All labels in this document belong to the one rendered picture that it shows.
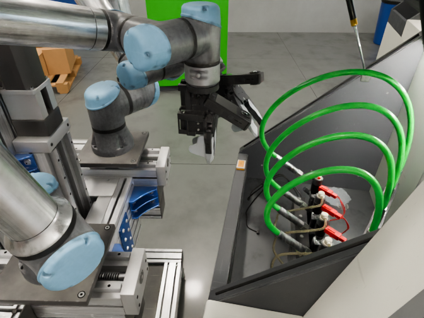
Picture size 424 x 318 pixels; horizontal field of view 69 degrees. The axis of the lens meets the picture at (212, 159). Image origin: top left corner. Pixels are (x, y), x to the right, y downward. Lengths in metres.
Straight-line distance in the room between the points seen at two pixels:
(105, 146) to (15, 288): 0.52
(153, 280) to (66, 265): 1.20
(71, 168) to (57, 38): 0.51
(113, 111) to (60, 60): 3.77
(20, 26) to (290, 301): 0.72
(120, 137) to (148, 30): 0.64
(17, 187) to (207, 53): 0.39
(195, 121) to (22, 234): 0.39
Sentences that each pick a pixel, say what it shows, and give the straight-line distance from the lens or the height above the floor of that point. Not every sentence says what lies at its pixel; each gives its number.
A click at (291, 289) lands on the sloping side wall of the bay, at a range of 0.72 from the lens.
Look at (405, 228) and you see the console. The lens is 0.54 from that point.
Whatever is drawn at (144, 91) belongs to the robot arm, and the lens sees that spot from 1.15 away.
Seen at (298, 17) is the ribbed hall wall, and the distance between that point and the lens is 7.48.
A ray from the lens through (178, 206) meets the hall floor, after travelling 2.41.
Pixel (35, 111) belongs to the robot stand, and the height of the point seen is 1.32.
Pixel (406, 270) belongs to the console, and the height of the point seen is 1.30.
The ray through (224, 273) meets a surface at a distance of 0.87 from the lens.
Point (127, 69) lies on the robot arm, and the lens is 0.84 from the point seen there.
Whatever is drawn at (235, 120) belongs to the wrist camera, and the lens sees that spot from 0.69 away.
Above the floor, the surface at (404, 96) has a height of 1.37.
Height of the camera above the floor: 1.67
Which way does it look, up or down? 35 degrees down
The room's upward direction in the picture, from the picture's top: straight up
